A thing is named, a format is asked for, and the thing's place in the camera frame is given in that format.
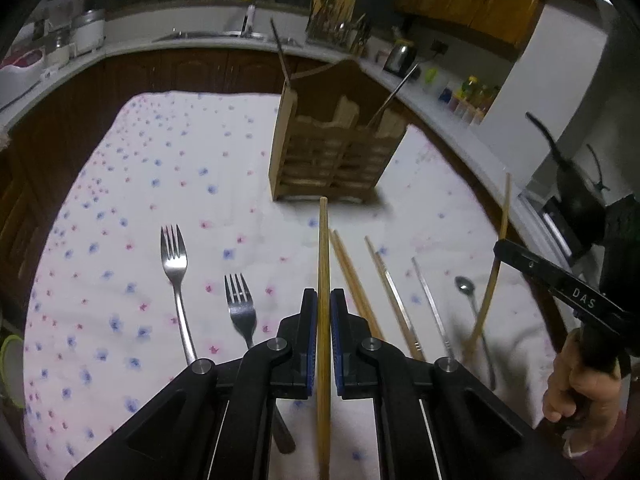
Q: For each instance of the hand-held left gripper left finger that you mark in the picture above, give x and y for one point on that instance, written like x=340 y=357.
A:
x=311 y=340

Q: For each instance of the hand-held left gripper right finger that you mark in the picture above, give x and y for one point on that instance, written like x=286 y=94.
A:
x=337 y=340

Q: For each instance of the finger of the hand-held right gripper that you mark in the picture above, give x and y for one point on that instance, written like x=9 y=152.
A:
x=530 y=262

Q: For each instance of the wooden chopstick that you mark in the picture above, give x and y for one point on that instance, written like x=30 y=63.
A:
x=357 y=282
x=350 y=285
x=324 y=260
x=504 y=220

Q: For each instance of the metal spoon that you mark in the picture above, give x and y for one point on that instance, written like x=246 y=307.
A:
x=465 y=287

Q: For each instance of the brown carved chopstick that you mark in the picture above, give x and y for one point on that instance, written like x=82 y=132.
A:
x=387 y=287
x=397 y=292

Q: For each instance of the silver metal chopstick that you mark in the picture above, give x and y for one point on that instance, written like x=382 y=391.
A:
x=431 y=302

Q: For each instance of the wooden utensil holder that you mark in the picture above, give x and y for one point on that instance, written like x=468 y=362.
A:
x=320 y=160

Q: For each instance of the dish rack with utensils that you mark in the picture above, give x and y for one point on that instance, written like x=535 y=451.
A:
x=330 y=30

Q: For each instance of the person's right hand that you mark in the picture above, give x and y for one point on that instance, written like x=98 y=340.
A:
x=565 y=390

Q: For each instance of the metal fork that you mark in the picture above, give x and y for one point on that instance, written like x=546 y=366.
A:
x=240 y=305
x=175 y=265

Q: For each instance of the row of spice jars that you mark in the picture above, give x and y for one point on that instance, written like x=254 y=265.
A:
x=465 y=107

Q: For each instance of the green bottle with yellow cap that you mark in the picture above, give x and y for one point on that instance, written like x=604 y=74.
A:
x=472 y=87

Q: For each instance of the thin metal utensil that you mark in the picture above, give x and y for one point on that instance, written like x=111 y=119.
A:
x=395 y=94

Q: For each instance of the steel electric kettle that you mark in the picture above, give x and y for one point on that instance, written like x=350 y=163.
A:
x=400 y=59

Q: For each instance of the floral white tablecloth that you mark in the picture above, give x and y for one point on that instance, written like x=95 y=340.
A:
x=150 y=160

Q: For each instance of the dark chopstick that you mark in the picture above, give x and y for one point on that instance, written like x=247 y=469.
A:
x=281 y=52

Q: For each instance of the green plate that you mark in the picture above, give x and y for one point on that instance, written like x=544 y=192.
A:
x=11 y=370

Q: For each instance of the steel sink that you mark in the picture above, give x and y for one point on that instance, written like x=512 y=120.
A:
x=210 y=36

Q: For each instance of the white soap dispenser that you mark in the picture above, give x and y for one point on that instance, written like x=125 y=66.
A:
x=249 y=20

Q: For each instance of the wooden cutting board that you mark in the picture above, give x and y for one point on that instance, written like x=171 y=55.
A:
x=332 y=2

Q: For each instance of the white kitchen countertop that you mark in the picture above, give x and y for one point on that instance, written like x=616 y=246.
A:
x=135 y=19

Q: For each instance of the small steel pot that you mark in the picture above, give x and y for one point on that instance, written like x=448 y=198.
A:
x=59 y=49

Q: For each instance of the red and white rice cooker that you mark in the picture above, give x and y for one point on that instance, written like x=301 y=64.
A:
x=20 y=75

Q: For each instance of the wooden wall cabinets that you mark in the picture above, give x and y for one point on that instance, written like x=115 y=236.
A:
x=470 y=2

